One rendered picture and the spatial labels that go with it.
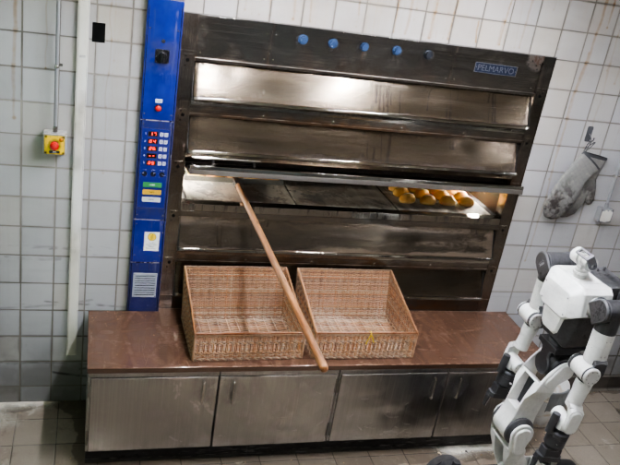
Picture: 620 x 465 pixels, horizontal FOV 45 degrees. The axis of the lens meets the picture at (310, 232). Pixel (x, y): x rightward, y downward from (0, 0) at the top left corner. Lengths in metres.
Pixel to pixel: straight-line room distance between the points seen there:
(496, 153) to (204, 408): 2.04
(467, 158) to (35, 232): 2.24
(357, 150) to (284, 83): 0.53
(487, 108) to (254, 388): 1.88
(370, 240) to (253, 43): 1.25
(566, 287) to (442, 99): 1.24
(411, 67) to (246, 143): 0.91
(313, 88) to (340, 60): 0.19
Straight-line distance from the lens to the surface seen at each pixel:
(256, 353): 3.70
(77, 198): 3.76
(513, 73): 4.15
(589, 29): 4.30
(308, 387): 3.82
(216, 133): 3.71
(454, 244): 4.34
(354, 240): 4.10
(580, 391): 3.37
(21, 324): 4.10
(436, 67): 3.95
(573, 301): 3.29
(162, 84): 3.59
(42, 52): 3.59
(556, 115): 4.34
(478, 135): 4.14
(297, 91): 3.73
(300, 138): 3.81
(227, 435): 3.89
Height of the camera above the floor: 2.59
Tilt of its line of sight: 23 degrees down
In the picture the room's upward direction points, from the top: 10 degrees clockwise
